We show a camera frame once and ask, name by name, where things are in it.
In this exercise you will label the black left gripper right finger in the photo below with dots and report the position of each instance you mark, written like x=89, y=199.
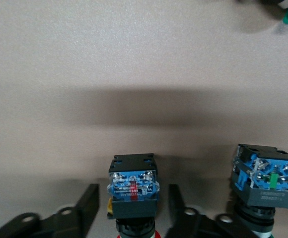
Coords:
x=183, y=218

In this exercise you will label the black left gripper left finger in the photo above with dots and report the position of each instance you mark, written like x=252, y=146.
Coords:
x=67, y=218

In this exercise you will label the red push button switch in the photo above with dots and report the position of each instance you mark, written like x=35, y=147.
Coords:
x=134, y=188

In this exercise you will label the brown table cover sheet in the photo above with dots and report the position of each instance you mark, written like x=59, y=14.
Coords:
x=84, y=74

